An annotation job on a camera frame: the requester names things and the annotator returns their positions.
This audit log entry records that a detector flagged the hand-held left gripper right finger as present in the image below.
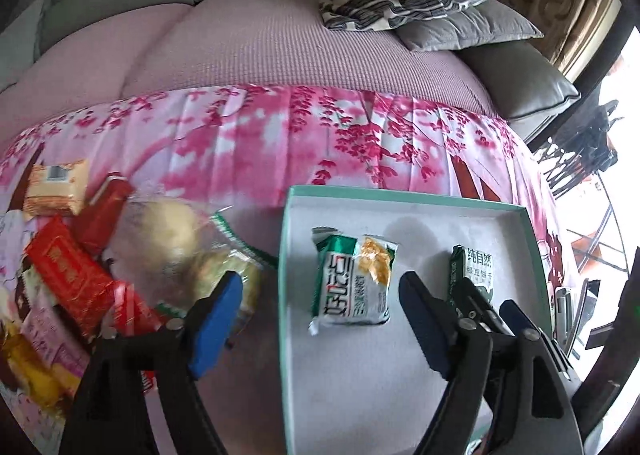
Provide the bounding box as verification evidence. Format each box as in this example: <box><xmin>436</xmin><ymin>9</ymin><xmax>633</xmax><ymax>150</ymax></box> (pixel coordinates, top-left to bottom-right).
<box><xmin>398</xmin><ymin>271</ymin><xmax>586</xmax><ymax>455</ymax></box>

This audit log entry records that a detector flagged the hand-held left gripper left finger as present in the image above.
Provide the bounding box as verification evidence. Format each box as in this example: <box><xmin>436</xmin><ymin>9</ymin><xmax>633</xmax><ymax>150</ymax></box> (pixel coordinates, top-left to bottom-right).
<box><xmin>59</xmin><ymin>271</ymin><xmax>243</xmax><ymax>455</ymax></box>

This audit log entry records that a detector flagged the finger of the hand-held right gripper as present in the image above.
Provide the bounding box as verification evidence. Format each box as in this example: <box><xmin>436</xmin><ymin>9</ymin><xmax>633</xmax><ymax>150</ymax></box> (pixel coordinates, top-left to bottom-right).
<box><xmin>499</xmin><ymin>299</ymin><xmax>529</xmax><ymax>337</ymax></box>
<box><xmin>451</xmin><ymin>279</ymin><xmax>511</xmax><ymax>337</ymax></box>

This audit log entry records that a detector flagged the dark green biscuit packet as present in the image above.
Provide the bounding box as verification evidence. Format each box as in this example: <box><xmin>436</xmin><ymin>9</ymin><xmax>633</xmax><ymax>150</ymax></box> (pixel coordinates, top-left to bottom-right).
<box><xmin>447</xmin><ymin>244</ymin><xmax>498</xmax><ymax>308</ymax></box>

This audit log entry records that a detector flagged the green and white snack packet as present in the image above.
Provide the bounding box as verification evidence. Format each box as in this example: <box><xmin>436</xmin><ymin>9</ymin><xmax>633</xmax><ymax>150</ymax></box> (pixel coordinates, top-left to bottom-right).
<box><xmin>307</xmin><ymin>226</ymin><xmax>399</xmax><ymax>336</ymax></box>

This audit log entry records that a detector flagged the red and white striped packet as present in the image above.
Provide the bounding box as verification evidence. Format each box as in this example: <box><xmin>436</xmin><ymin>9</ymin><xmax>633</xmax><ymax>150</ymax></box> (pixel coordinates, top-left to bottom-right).
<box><xmin>102</xmin><ymin>280</ymin><xmax>168</xmax><ymax>338</ymax></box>

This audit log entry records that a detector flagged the teal cardboard box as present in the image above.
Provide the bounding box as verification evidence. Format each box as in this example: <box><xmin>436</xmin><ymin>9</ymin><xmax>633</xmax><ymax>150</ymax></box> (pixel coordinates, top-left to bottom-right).
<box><xmin>277</xmin><ymin>185</ymin><xmax>556</xmax><ymax>455</ymax></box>

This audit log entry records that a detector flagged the bright red snack packet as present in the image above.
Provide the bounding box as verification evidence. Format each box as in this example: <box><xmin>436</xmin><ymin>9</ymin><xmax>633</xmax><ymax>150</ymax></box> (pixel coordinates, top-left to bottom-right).
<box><xmin>24</xmin><ymin>216</ymin><xmax>118</xmax><ymax>336</ymax></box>

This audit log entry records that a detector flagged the pink snack packet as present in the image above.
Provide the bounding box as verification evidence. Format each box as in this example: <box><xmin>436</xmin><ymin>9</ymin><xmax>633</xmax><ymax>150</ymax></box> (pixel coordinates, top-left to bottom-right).
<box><xmin>20</xmin><ymin>285</ymin><xmax>91</xmax><ymax>386</ymax></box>

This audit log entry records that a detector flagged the yellow snack packet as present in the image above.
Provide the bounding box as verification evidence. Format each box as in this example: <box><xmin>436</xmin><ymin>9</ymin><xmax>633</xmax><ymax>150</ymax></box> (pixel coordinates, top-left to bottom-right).
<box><xmin>0</xmin><ymin>320</ymin><xmax>76</xmax><ymax>411</ymax></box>

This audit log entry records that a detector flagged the dark red snack packet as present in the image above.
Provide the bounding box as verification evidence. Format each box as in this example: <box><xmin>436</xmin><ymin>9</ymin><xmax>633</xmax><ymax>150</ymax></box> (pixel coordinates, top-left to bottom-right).
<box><xmin>75</xmin><ymin>172</ymin><xmax>136</xmax><ymax>253</ymax></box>

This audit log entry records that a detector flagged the printed pink blanket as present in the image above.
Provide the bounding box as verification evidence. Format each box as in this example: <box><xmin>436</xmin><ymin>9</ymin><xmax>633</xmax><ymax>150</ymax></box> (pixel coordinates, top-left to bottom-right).
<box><xmin>0</xmin><ymin>85</ymin><xmax>581</xmax><ymax>455</ymax></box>

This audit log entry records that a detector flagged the black drying rack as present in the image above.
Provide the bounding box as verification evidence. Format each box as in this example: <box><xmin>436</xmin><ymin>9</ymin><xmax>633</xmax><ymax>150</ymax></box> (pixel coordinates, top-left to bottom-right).
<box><xmin>530</xmin><ymin>100</ymin><xmax>621</xmax><ymax>196</ymax></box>

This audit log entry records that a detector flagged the beige cracker packet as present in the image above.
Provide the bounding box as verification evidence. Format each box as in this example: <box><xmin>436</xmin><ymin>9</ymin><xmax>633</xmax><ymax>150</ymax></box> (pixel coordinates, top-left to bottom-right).
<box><xmin>22</xmin><ymin>158</ymin><xmax>90</xmax><ymax>221</ymax></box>

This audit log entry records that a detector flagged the grey leather cushion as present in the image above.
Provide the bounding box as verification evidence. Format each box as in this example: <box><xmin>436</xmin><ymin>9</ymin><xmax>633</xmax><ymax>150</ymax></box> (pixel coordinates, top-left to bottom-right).
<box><xmin>457</xmin><ymin>40</ymin><xmax>582</xmax><ymax>136</ymax></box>

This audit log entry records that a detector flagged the grey fabric pillow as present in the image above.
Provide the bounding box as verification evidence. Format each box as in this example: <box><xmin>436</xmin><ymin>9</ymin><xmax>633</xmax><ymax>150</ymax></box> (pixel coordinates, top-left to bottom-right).
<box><xmin>395</xmin><ymin>0</ymin><xmax>545</xmax><ymax>52</ymax></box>

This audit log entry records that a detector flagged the beige patterned curtain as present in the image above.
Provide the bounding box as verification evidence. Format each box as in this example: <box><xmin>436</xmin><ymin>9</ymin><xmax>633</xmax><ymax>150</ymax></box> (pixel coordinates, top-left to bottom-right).
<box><xmin>435</xmin><ymin>0</ymin><xmax>623</xmax><ymax>86</ymax></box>

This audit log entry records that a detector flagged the grey metal frame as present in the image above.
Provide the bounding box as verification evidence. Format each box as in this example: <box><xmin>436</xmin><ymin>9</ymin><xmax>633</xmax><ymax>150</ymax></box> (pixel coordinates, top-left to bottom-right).
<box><xmin>552</xmin><ymin>280</ymin><xmax>601</xmax><ymax>371</ymax></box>

